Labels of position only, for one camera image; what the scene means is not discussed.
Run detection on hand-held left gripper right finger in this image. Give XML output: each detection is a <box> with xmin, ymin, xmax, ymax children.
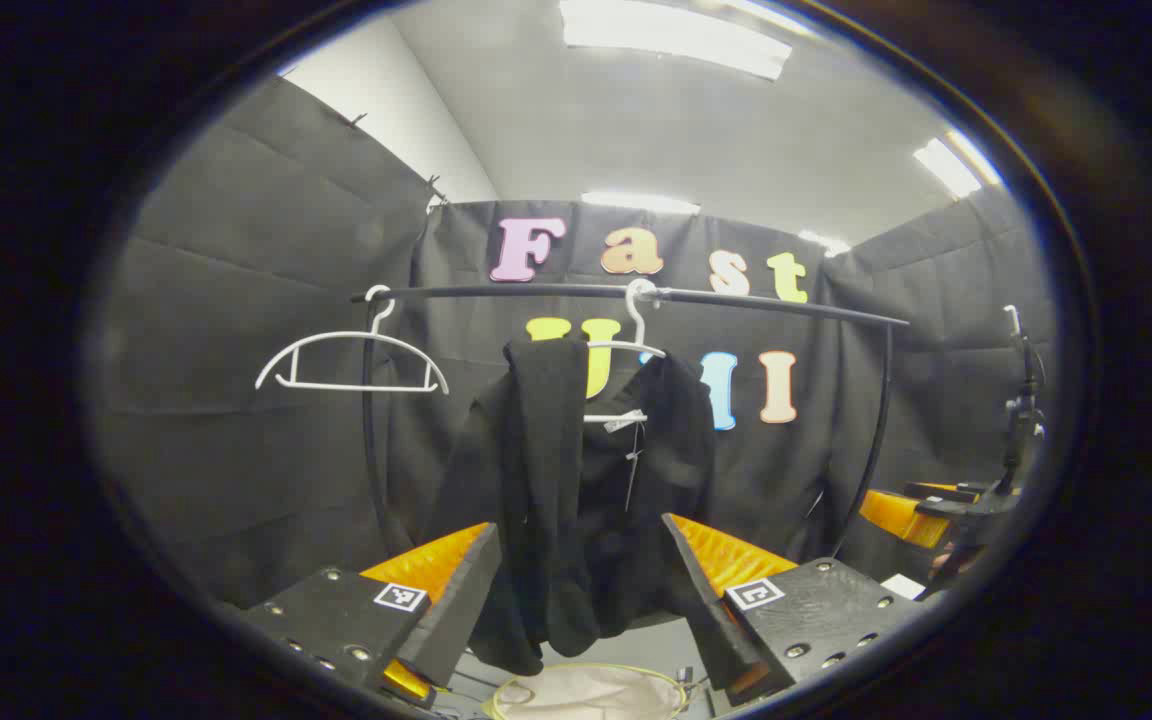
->
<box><xmin>661</xmin><ymin>512</ymin><xmax>927</xmax><ymax>706</ymax></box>

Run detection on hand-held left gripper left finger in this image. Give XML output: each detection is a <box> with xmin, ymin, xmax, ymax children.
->
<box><xmin>236</xmin><ymin>520</ymin><xmax>504</xmax><ymax>703</ymax></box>

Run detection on black knit garment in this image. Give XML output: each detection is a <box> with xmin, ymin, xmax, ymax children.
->
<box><xmin>426</xmin><ymin>335</ymin><xmax>719</xmax><ymax>676</ymax></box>

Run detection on beige laundry hamper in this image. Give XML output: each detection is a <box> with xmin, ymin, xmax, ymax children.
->
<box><xmin>484</xmin><ymin>662</ymin><xmax>692</xmax><ymax>720</ymax></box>

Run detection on white plastic clothes hanger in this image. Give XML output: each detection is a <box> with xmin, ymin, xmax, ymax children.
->
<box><xmin>254</xmin><ymin>285</ymin><xmax>450</xmax><ymax>396</ymax></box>
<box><xmin>581</xmin><ymin>278</ymin><xmax>669</xmax><ymax>426</ymax></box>

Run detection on black metal clothes rack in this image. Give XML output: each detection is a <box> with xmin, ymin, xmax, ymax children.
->
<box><xmin>351</xmin><ymin>283</ymin><xmax>912</xmax><ymax>561</ymax></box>

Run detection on black backdrop cloth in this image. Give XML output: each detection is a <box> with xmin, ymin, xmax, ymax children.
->
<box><xmin>86</xmin><ymin>75</ymin><xmax>1057</xmax><ymax>611</ymax></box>

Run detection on large ceiling light panel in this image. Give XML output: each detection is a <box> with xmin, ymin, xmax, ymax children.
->
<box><xmin>559</xmin><ymin>0</ymin><xmax>795</xmax><ymax>81</ymax></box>

